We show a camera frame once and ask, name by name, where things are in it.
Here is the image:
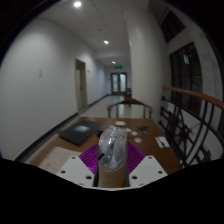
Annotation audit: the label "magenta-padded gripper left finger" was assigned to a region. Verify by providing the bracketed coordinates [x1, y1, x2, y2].
[55, 143, 100, 188]

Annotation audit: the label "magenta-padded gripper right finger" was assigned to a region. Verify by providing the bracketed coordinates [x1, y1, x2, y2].
[124, 141, 169, 188]

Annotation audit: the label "translucent white computer mouse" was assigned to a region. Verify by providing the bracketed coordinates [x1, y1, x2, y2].
[96, 125, 129, 172]

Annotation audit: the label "white paper sheet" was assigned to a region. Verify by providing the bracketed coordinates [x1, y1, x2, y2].
[154, 135, 171, 149]

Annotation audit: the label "dark closed laptop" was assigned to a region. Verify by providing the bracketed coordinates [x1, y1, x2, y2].
[58, 119, 104, 146]

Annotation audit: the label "black railing with wooden handrail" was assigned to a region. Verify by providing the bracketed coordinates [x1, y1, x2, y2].
[159, 85, 224, 168]

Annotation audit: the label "wooden armchair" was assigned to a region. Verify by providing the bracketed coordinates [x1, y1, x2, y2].
[106, 97, 154, 120]

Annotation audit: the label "beige side door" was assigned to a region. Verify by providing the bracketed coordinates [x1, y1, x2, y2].
[74, 58, 89, 112]

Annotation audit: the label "glass double door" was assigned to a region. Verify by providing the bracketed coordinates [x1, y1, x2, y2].
[110, 72, 128, 94]

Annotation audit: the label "dark window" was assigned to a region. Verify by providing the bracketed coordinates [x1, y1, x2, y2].
[169, 41, 204, 116]

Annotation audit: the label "round ceiling lights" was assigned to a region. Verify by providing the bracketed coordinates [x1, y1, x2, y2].
[73, 0, 118, 65]

